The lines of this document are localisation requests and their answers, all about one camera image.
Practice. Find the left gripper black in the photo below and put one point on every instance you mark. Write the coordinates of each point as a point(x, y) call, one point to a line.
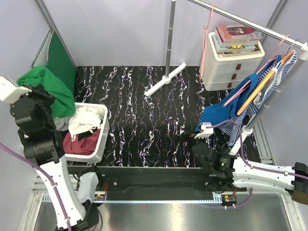
point(38, 90)

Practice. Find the green tank top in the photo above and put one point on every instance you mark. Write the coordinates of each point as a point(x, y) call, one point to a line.
point(64, 104)

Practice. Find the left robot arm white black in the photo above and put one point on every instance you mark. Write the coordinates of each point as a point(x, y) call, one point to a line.
point(43, 149)

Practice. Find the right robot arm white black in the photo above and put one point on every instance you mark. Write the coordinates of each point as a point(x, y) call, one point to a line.
point(289, 180)

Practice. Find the blue white striped top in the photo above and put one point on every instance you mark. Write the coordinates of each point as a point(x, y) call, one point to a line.
point(263, 96)

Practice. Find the blue tank top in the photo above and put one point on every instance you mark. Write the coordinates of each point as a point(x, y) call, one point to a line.
point(218, 113)

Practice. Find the orange wooden hanger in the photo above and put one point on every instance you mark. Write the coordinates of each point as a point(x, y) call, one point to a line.
point(263, 83)

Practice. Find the empty pink hanger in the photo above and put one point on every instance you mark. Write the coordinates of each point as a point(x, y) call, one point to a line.
point(205, 37)

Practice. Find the grey garment in bin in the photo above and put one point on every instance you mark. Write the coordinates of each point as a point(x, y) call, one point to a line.
point(62, 123)

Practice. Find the white garment in bin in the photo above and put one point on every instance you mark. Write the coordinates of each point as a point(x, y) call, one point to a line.
point(86, 118)

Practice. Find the green lever arch binder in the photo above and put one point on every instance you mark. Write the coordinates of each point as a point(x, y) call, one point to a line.
point(53, 55)

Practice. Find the maroon garment in bin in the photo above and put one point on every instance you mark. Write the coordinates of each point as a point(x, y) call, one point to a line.
point(84, 143)

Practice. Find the white three-drawer unit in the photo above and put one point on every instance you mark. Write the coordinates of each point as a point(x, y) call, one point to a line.
point(221, 72)

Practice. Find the middle book teal cover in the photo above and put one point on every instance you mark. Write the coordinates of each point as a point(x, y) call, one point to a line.
point(219, 46)

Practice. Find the bottom book yellow black cover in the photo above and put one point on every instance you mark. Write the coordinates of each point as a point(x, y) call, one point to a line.
point(232, 51)

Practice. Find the top book pink cover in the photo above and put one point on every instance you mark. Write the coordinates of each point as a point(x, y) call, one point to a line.
point(237, 32)

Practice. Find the metal clothes rack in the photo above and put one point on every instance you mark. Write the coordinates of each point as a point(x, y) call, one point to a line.
point(246, 130)

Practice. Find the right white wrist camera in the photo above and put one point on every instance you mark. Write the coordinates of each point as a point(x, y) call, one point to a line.
point(204, 130)

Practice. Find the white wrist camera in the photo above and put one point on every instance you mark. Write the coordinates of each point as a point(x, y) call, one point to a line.
point(204, 130)
point(10, 92)

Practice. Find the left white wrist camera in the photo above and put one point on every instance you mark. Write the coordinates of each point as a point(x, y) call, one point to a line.
point(10, 92)

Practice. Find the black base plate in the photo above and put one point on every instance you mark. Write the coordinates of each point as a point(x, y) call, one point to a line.
point(161, 185)

